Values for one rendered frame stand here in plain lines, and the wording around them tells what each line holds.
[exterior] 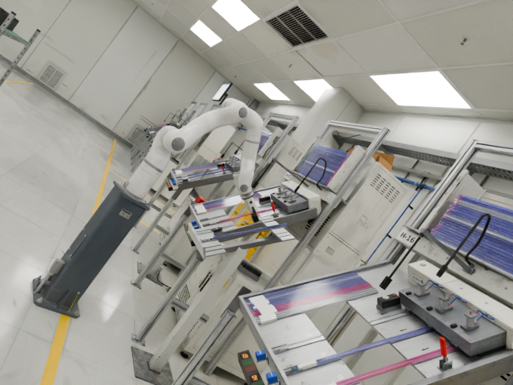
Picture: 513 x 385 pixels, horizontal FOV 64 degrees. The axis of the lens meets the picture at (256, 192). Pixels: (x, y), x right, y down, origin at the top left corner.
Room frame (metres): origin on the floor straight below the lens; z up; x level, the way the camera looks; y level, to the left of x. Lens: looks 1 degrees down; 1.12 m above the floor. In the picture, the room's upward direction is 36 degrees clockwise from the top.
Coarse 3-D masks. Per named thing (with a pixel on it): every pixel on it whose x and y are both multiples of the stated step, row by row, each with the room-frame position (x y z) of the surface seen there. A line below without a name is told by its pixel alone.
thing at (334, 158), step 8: (312, 152) 3.00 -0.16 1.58; (320, 152) 2.90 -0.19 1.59; (328, 152) 2.80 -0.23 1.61; (336, 152) 2.71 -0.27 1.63; (344, 152) 2.63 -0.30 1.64; (304, 160) 3.03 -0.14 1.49; (312, 160) 2.92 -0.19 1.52; (320, 160) 2.83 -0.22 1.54; (328, 160) 2.73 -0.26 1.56; (336, 160) 2.65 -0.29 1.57; (344, 160) 2.58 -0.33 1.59; (304, 168) 2.95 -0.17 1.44; (320, 168) 2.76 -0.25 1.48; (328, 168) 2.67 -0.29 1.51; (336, 168) 2.60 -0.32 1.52; (312, 176) 2.78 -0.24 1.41; (320, 176) 2.69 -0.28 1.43; (328, 176) 2.61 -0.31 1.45
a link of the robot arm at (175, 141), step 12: (228, 108) 2.18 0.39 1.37; (240, 108) 2.18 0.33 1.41; (192, 120) 2.19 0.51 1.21; (204, 120) 2.18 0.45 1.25; (216, 120) 2.20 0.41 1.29; (228, 120) 2.21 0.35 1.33; (240, 120) 2.21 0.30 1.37; (168, 132) 2.11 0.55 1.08; (180, 132) 2.09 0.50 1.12; (192, 132) 2.14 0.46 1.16; (204, 132) 2.20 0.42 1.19; (168, 144) 2.08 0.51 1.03; (180, 144) 2.09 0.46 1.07
